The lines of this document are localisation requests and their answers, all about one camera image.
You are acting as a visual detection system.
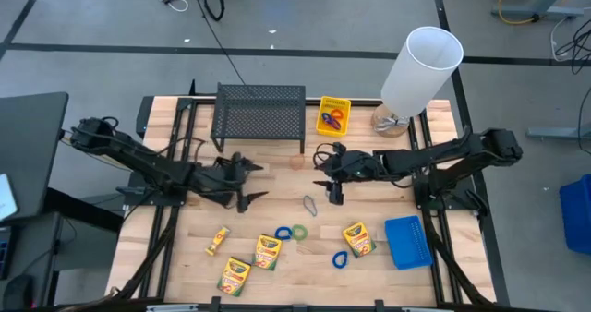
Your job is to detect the black mesh desk riser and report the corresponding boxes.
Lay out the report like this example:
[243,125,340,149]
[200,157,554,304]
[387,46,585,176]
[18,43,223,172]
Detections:
[211,82,307,155]

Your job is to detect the yellow cable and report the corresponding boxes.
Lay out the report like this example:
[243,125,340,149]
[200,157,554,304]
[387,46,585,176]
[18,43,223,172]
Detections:
[497,0,540,26]

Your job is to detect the yellow plastic basket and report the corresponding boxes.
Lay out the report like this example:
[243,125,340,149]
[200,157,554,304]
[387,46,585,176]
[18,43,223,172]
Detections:
[315,95,352,138]

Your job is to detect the white bundled lamp cord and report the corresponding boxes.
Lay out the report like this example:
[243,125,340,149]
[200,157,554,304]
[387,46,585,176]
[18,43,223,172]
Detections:
[374,113,410,133]

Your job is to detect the dark grey desk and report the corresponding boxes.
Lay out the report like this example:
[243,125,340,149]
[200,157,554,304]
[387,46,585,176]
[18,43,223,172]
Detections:
[0,91,125,234]

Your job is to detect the black coiled cable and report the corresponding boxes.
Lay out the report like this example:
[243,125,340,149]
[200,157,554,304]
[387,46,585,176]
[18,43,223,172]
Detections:
[202,0,226,22]

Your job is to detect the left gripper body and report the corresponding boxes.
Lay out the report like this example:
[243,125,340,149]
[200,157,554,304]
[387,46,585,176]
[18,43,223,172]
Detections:
[198,151,248,213]

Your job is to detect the blue plastic basket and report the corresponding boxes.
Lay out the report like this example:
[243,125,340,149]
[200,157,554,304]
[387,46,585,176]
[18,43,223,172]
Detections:
[384,215,434,270]

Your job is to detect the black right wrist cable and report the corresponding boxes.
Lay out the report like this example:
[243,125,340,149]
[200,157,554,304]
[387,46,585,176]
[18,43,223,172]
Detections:
[312,141,346,168]

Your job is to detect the grey metal floor foot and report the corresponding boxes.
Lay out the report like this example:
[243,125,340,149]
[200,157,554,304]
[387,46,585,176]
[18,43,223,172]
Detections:
[526,125,591,142]

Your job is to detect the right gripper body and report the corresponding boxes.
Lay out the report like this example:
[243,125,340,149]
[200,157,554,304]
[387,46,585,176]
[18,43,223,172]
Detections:
[318,141,366,206]

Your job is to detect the Crayola crayon box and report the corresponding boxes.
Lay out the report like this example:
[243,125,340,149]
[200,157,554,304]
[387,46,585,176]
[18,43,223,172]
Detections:
[251,233,283,272]
[342,221,377,259]
[216,256,253,298]

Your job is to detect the long black floor cable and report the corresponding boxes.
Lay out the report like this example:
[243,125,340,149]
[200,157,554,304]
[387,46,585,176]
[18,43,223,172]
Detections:
[189,0,248,87]

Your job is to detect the black computer mouse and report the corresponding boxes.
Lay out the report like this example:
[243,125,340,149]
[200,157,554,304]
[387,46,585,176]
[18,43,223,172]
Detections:
[2,274,35,311]

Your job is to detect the black aluminium rig frame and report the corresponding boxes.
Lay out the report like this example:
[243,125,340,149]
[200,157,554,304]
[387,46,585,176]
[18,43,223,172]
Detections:
[104,94,512,312]

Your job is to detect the white shade table lamp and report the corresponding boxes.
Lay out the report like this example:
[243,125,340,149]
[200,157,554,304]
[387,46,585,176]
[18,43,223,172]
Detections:
[370,25,464,139]

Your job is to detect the black cable bundle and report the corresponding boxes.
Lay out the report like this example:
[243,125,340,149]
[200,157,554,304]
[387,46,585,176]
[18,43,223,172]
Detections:
[552,16,591,76]

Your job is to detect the small yellow crayon pack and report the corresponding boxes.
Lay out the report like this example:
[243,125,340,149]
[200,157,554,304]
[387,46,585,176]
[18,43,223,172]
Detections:
[205,225,231,258]

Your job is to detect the blue plastic bin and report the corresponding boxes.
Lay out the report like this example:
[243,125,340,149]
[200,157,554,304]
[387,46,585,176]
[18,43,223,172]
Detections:
[559,173,591,257]

